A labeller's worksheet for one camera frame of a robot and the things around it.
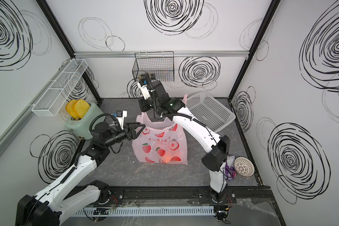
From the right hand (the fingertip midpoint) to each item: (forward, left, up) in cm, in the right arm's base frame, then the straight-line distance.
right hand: (141, 98), depth 71 cm
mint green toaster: (-5, +41, -21) cm, 46 cm away
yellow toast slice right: (+6, +43, -15) cm, 46 cm away
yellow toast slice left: (+5, +48, -14) cm, 50 cm away
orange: (-21, -11, -31) cm, 39 cm away
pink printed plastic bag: (-15, -12, -18) cm, 27 cm away
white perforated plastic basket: (+21, -46, -36) cm, 62 cm away
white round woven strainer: (-21, -59, -35) cm, 72 cm away
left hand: (-11, 0, -9) cm, 14 cm away
